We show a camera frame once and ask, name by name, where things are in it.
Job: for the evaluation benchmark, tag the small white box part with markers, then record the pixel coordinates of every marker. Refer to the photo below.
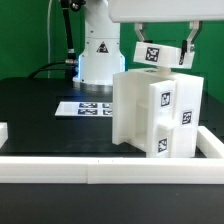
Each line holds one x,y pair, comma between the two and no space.
162,56

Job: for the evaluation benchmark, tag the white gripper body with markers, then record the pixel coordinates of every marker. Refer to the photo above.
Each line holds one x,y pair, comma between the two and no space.
165,10

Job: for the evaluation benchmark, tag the white U-shaped workspace fence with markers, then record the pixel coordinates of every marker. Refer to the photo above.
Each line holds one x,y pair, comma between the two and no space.
209,170

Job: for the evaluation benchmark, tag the white cabinet body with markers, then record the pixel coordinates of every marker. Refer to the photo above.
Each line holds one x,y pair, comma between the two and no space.
186,110

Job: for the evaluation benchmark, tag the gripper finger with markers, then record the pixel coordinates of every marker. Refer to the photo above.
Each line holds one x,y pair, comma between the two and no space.
188,44
140,30

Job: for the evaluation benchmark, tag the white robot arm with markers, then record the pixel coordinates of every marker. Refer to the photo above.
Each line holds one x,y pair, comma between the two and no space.
101,57

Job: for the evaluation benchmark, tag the flat white marker base plate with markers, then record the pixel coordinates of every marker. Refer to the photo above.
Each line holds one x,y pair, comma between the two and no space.
84,109

